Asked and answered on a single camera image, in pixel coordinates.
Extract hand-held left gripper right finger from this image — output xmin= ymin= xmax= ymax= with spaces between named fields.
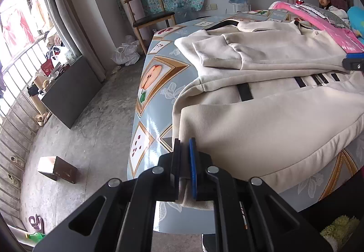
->
xmin=188 ymin=137 xmax=333 ymax=252

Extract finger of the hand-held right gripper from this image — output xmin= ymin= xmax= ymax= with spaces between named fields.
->
xmin=342 ymin=52 xmax=364 ymax=73

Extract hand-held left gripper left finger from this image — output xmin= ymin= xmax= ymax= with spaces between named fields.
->
xmin=33 ymin=138 xmax=182 ymax=252

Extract cream zip-up jacket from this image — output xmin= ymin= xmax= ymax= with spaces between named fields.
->
xmin=172 ymin=19 xmax=364 ymax=210

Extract pink hanging clothes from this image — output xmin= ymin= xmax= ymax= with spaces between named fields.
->
xmin=1 ymin=7 xmax=35 ymax=56

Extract cyan cloth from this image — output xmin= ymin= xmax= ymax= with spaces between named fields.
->
xmin=347 ymin=6 xmax=364 ymax=36

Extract pink blanket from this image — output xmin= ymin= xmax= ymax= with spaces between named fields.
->
xmin=269 ymin=1 xmax=364 ymax=55

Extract table with patterned tablecloth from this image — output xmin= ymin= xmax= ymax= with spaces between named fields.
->
xmin=129 ymin=9 xmax=364 ymax=234

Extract brown cardboard box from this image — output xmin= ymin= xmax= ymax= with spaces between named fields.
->
xmin=38 ymin=156 xmax=78 ymax=184

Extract white plastic bags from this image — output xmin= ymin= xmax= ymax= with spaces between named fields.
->
xmin=111 ymin=35 xmax=141 ymax=66

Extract dark grey cabinet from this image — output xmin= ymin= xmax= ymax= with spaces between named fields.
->
xmin=41 ymin=56 xmax=103 ymax=129

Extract white water dispenser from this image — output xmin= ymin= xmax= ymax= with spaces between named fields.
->
xmin=227 ymin=3 xmax=252 ymax=13

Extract wooden chair with dark seat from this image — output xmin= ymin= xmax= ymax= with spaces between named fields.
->
xmin=124 ymin=0 xmax=177 ymax=55

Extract empty clear water jug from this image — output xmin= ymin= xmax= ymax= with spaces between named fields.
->
xmin=174 ymin=7 xmax=192 ymax=25

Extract purple slipper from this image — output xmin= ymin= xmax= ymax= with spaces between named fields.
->
xmin=28 ymin=214 xmax=45 ymax=233

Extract white plastic shopping bag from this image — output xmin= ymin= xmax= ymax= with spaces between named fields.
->
xmin=51 ymin=46 xmax=71 ymax=66

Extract pale cylindrical box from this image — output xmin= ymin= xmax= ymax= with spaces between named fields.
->
xmin=119 ymin=0 xmax=147 ymax=42

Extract red box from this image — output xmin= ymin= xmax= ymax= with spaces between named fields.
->
xmin=41 ymin=59 xmax=54 ymax=76

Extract green plastic item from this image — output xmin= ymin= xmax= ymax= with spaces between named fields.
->
xmin=27 ymin=232 xmax=46 ymax=242

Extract yellow-green fluffy mop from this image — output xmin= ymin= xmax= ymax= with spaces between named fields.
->
xmin=320 ymin=215 xmax=360 ymax=249

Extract grey curtain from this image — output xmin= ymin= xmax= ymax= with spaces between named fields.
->
xmin=40 ymin=0 xmax=120 ymax=82

